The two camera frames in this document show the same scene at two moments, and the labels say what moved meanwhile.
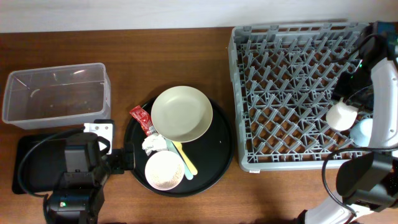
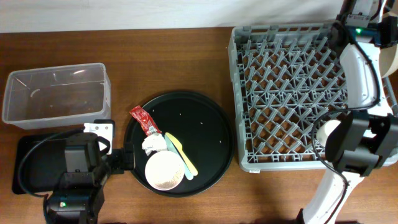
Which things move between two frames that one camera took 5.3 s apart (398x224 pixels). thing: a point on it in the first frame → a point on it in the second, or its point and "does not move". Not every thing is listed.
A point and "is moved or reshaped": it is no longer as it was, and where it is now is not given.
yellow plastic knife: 193,170 does not move
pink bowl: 164,170 does not move
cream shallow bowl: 181,114 is moved or reshaped
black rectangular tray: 39,162 does not move
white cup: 341,116 → 325,129
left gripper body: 115,163 does not move
